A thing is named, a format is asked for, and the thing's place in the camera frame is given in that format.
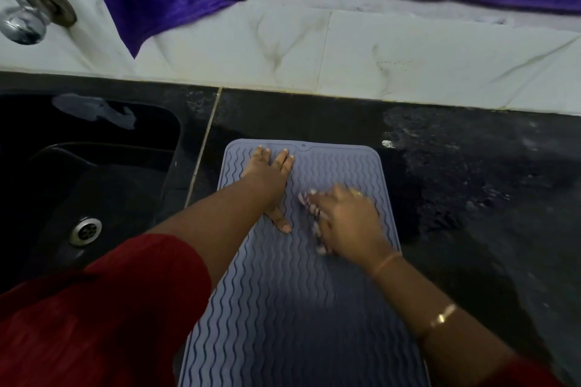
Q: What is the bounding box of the gold bracelet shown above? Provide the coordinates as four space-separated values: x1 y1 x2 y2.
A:
419 304 457 338

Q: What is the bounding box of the person's left forearm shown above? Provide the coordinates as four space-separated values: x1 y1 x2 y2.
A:
145 176 278 292

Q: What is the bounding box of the black sink basin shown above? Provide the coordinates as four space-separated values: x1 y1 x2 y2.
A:
0 91 183 294

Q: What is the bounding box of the metal sink drain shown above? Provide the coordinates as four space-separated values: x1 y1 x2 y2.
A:
69 217 103 247

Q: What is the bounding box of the red garment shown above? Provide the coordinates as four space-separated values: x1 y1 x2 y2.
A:
0 233 566 387

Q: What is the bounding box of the round metal faucet flange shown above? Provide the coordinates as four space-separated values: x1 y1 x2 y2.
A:
27 0 78 28

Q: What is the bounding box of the person's left hand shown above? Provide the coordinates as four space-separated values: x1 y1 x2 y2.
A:
241 145 296 234

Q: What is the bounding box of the person's right hand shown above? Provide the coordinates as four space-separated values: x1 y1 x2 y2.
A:
300 185 395 267

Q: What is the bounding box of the person's right forearm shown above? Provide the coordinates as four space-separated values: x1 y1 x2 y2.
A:
370 253 516 376

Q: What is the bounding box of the thin gold bangle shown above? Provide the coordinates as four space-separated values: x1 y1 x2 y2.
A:
373 252 403 277

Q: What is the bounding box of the grey torn sticker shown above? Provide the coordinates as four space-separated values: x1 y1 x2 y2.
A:
51 93 137 131

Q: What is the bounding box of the grey ribbed silicone mat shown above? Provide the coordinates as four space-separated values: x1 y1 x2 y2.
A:
175 138 432 387

